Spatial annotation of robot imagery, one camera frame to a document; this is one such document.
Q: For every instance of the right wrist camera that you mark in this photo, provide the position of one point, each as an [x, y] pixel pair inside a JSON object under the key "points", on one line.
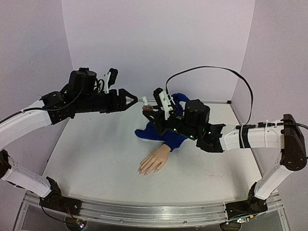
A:
{"points": [[165, 102]]}

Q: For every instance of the aluminium table front rail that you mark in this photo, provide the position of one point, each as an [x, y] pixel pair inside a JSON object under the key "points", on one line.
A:
{"points": [[159, 216]]}

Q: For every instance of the white nail polish cap brush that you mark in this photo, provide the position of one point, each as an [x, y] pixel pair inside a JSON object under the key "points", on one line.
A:
{"points": [[145, 101]]}

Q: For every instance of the mannequin hand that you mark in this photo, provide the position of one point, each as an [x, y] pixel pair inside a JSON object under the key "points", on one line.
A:
{"points": [[154, 161]]}

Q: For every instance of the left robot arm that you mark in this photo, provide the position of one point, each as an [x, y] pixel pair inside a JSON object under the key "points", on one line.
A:
{"points": [[84, 93]]}

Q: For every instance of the blue red white jacket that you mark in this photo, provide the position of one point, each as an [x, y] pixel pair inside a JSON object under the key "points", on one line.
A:
{"points": [[169, 138]]}

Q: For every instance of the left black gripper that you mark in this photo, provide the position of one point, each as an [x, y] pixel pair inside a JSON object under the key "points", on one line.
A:
{"points": [[123, 106]]}

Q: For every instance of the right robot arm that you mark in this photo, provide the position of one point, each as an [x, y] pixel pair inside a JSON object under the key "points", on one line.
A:
{"points": [[284, 135]]}

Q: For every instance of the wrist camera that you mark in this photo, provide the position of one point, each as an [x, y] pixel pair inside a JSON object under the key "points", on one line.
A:
{"points": [[109, 79], [165, 102]]}

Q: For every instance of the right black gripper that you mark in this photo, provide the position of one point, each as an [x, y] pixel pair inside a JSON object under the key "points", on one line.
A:
{"points": [[159, 119]]}

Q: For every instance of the pink nail polish bottle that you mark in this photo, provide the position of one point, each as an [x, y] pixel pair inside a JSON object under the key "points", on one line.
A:
{"points": [[147, 108]]}

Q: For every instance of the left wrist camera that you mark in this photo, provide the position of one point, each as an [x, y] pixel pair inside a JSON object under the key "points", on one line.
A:
{"points": [[109, 79]]}

